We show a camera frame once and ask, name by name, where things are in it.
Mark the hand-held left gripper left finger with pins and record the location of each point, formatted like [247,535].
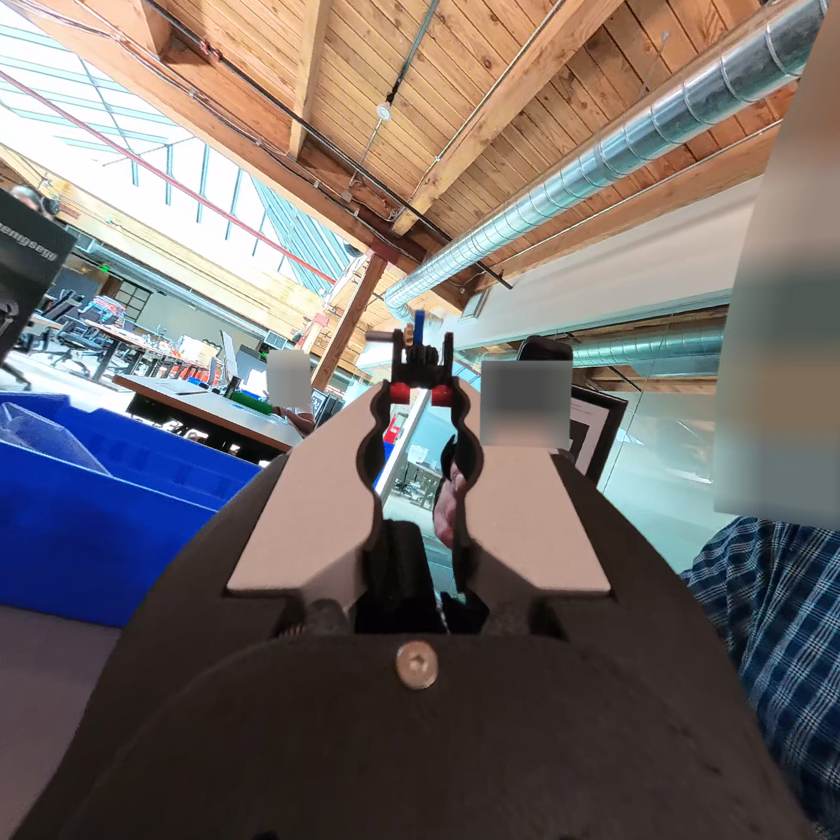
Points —
[308,518]

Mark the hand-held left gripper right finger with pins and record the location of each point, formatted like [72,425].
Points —
[531,525]

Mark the black lego gear assembly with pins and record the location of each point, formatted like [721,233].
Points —
[420,375]

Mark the black lego set box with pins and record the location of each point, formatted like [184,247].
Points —
[26,275]

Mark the person's right hand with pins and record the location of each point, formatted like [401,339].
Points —
[449,508]

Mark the green plastic bin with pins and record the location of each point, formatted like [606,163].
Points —
[250,401]

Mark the background office table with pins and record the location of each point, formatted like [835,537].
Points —
[197,400]

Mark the blue plastic bin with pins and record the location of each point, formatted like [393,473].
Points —
[98,525]

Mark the cluttered background desk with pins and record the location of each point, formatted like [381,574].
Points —
[144,348]

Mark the person's plaid shirt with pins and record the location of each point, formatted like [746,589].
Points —
[774,656]

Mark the silver ventilation duct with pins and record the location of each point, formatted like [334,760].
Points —
[590,157]
[649,344]

